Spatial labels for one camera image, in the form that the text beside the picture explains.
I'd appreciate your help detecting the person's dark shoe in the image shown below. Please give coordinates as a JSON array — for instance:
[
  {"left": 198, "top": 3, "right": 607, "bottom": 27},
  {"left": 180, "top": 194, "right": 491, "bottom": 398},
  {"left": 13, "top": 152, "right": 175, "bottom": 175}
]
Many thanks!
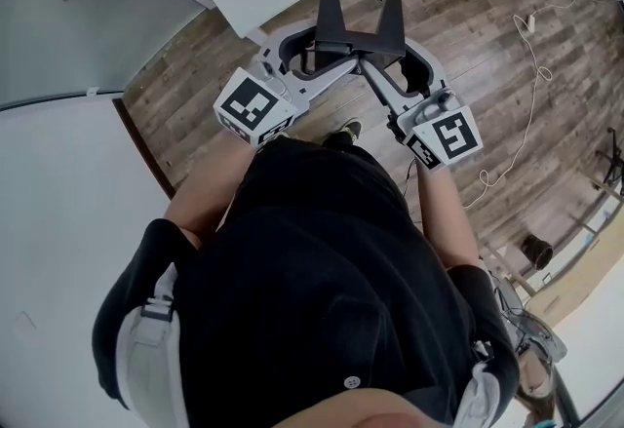
[{"left": 320, "top": 118, "right": 364, "bottom": 148}]

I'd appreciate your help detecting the grey shoulder strap with buckle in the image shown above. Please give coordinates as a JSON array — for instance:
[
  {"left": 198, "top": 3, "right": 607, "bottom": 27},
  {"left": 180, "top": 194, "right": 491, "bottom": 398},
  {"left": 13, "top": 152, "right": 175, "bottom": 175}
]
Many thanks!
[{"left": 115, "top": 262, "right": 190, "bottom": 428}]

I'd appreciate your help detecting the thin dark gripper cable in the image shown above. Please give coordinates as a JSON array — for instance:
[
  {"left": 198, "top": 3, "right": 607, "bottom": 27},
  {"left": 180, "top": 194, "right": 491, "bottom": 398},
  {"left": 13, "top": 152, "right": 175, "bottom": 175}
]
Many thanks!
[{"left": 401, "top": 156, "right": 423, "bottom": 224}]

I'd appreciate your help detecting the person's black shirt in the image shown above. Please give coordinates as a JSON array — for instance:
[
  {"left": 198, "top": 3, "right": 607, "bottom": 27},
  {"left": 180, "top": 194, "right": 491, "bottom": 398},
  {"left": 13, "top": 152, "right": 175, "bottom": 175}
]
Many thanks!
[{"left": 95, "top": 137, "right": 521, "bottom": 428}]

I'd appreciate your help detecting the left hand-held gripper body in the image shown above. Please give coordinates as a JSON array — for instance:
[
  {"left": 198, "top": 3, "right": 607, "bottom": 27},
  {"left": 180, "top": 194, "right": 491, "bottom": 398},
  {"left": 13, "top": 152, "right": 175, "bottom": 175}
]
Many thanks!
[{"left": 213, "top": 23, "right": 364, "bottom": 146}]

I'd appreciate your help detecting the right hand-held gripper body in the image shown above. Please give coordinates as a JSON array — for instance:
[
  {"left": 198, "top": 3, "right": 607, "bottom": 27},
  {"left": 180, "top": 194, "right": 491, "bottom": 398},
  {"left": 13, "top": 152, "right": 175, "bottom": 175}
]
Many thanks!
[{"left": 350, "top": 31, "right": 485, "bottom": 172}]

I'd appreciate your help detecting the white floor cable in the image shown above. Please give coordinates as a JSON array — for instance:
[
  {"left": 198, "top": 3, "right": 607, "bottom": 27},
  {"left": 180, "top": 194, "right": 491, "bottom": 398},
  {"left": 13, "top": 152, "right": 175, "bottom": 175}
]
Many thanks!
[{"left": 460, "top": 0, "right": 624, "bottom": 211}]

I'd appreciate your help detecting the brown wooden skirting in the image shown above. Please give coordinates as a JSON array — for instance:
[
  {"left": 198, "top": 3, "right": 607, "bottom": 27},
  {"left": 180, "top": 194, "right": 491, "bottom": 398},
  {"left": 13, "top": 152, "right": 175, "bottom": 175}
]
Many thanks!
[{"left": 111, "top": 96, "right": 177, "bottom": 201}]

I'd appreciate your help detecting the person's left forearm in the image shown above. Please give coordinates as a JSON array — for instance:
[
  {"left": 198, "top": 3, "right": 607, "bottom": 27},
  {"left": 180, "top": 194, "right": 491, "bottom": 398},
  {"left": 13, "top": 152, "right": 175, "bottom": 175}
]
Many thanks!
[{"left": 162, "top": 137, "right": 262, "bottom": 250}]

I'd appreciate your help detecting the black waste bin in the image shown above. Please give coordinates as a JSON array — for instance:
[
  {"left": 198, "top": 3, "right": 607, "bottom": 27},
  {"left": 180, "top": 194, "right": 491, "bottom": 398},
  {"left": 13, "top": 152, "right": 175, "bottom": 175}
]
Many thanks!
[{"left": 520, "top": 234, "right": 556, "bottom": 272}]

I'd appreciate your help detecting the grey device with cables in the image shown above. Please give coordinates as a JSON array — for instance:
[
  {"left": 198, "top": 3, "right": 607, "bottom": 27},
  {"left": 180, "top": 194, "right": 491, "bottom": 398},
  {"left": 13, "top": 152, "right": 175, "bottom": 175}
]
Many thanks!
[{"left": 491, "top": 277, "right": 569, "bottom": 362}]

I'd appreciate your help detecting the black stand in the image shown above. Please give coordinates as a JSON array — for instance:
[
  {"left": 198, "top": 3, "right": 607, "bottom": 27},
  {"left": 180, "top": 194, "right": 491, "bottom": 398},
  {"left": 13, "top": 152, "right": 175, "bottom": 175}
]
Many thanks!
[{"left": 593, "top": 125, "right": 624, "bottom": 201}]

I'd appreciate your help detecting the light wooden shelf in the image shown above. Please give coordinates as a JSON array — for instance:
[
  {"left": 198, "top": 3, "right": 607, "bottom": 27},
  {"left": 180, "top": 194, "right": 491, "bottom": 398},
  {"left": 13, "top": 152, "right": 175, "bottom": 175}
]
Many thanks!
[{"left": 480, "top": 181, "right": 624, "bottom": 321}]

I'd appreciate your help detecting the white power adapter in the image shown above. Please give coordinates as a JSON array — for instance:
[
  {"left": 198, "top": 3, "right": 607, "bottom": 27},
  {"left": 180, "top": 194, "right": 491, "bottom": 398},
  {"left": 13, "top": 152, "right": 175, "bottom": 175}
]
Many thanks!
[{"left": 513, "top": 13, "right": 538, "bottom": 36}]

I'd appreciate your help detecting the person's right forearm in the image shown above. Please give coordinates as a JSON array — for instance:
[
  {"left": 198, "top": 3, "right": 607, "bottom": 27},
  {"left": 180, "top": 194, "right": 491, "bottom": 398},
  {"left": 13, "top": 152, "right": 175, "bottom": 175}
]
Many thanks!
[{"left": 412, "top": 165, "right": 483, "bottom": 271}]

